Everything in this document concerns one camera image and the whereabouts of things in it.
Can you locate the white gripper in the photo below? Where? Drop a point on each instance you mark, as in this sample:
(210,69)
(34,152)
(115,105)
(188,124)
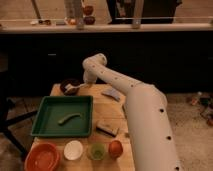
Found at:
(89,77)

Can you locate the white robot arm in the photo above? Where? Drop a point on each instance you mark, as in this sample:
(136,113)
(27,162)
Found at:
(151,138)

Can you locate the dark purple bowl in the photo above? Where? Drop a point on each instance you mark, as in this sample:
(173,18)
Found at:
(72,81)

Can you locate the white small bowl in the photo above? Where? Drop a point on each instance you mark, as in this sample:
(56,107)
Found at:
(73,150)

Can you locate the orange plastic bowl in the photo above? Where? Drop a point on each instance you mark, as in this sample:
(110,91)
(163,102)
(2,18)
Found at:
(42,157)

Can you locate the blue grey cloth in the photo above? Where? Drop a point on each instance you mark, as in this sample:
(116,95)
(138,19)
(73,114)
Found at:
(111,92)

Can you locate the green bean toy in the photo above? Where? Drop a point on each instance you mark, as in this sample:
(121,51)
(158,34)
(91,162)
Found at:
(68,117)

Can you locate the green plastic tray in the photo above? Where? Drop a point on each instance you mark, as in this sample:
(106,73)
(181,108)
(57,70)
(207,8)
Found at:
(53,108)

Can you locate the grey wooden block eraser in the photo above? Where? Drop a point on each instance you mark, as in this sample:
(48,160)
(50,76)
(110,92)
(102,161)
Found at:
(112,131)

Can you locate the light green cup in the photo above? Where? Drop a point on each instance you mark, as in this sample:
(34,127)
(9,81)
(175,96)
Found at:
(96,151)

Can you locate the orange round fruit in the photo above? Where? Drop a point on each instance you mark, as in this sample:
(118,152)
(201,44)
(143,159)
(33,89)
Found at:
(115,149)

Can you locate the black office chair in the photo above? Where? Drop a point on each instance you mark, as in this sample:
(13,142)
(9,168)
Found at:
(5,106)

